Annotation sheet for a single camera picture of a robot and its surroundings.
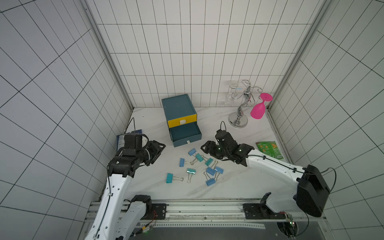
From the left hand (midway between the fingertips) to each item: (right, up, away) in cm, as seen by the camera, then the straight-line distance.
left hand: (163, 151), depth 72 cm
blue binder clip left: (+8, -11, +18) cm, 22 cm away
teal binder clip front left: (+1, -18, +12) cm, 22 cm away
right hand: (+18, -2, +8) cm, 20 cm away
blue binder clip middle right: (+30, -14, +15) cm, 36 cm away
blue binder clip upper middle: (+14, -6, +23) cm, 28 cm away
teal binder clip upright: (+24, -11, +18) cm, 32 cm away
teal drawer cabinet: (+5, +24, +20) cm, 31 cm away
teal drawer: (+10, +7, +16) cm, 20 cm away
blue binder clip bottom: (+25, -20, +12) cm, 34 cm away
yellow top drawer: (+9, +15, +15) cm, 23 cm away
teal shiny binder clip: (+14, -15, +14) cm, 25 cm away
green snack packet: (+64, -3, +21) cm, 68 cm away
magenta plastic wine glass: (+57, +21, +24) cm, 65 cm away
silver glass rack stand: (+50, +16, +39) cm, 65 cm away
